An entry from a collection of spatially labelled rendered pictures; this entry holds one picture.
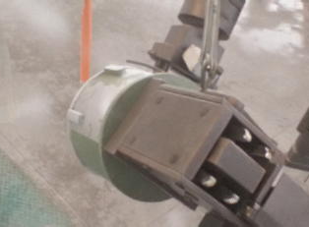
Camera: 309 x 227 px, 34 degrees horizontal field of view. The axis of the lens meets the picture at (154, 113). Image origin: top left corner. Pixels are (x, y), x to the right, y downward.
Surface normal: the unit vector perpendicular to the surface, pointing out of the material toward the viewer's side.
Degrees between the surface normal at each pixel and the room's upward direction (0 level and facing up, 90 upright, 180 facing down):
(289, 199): 65
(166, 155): 43
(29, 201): 0
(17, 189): 0
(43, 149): 0
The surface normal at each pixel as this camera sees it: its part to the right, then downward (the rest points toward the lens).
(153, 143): -0.68, -0.55
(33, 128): 0.00, -0.77
